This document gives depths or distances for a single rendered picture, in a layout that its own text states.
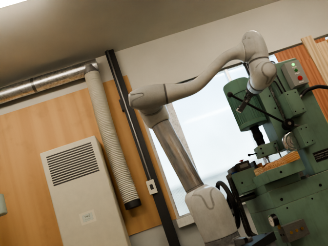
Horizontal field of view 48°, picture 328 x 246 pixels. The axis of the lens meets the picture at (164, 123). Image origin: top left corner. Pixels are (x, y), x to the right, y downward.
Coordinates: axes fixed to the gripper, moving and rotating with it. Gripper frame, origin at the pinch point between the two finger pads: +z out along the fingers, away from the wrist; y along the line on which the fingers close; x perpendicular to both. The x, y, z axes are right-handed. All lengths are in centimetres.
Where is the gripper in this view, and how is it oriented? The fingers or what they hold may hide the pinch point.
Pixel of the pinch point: (243, 100)
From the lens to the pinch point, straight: 212.5
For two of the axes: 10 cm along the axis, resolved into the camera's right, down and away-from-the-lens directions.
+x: -8.8, -4.7, 0.8
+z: -0.8, 3.0, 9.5
